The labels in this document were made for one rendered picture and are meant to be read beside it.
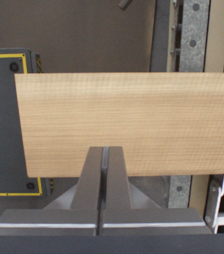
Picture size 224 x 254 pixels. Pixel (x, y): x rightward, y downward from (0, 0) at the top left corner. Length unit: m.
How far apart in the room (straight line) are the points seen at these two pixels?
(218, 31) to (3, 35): 1.13
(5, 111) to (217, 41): 0.81
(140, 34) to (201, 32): 0.83
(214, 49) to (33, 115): 0.29
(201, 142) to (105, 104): 0.15
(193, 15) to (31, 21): 1.01
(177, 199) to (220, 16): 0.32
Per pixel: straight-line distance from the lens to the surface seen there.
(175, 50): 0.61
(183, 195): 0.39
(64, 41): 1.16
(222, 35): 0.36
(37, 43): 1.20
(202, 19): 0.34
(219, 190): 0.38
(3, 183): 1.07
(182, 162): 0.29
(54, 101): 0.26
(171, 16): 0.66
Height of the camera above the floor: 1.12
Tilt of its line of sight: 76 degrees down
